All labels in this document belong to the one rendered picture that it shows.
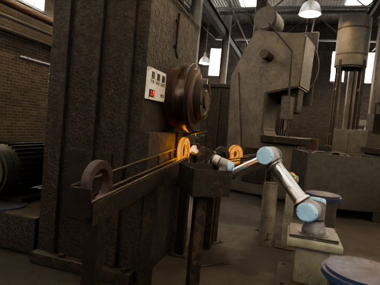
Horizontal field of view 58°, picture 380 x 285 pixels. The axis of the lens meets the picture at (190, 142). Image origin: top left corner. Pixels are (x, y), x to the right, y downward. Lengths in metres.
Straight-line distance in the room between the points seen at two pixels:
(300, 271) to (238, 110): 3.12
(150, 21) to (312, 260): 1.72
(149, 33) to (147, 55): 0.13
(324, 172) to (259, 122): 1.23
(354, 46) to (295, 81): 6.27
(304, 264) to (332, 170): 2.11
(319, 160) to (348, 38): 7.21
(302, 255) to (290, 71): 2.96
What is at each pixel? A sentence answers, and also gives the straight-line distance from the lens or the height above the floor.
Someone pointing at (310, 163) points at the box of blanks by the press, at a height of 0.62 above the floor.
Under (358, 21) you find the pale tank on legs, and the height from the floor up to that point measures 4.25.
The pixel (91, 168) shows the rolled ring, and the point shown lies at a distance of 1.31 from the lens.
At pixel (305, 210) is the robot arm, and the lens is 2.16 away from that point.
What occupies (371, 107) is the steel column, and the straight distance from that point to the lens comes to 10.85.
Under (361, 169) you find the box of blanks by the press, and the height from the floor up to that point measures 0.60.
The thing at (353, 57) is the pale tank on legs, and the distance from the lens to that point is 10.94.
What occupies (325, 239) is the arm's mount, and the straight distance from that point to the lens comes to 2.30.
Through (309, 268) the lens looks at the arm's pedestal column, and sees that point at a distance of 2.36.
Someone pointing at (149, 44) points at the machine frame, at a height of 1.36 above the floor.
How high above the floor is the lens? 0.94
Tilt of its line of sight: 3 degrees down
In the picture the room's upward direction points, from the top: 5 degrees clockwise
